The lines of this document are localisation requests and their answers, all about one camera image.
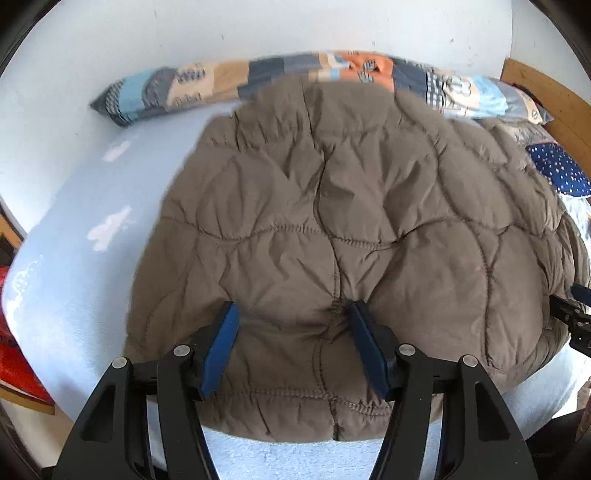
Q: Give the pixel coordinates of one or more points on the patchwork patterned rolled blanket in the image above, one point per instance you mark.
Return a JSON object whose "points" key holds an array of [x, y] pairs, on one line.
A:
{"points": [[164, 90]]}

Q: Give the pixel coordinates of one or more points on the light blue cloud bedsheet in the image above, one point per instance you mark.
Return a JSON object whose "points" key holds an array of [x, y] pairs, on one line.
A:
{"points": [[67, 296]]}

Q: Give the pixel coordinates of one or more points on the red object beside bed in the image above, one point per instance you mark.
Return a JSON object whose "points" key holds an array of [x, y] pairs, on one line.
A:
{"points": [[16, 372]]}

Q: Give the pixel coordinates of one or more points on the wooden furniture at left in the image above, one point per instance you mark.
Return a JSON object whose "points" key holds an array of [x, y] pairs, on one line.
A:
{"points": [[10, 238]]}

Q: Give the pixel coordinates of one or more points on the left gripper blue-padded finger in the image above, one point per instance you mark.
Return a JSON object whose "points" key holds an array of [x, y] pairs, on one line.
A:
{"points": [[581, 294]]}

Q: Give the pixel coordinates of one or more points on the brown quilted hooded jacket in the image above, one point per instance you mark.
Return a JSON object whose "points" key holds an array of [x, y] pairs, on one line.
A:
{"points": [[314, 195]]}

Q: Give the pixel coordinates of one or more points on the wooden headboard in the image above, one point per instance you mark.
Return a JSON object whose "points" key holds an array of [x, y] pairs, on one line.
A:
{"points": [[571, 126]]}

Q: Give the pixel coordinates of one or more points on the navy dotted pillow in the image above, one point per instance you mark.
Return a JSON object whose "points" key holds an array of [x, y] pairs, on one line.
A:
{"points": [[564, 174]]}

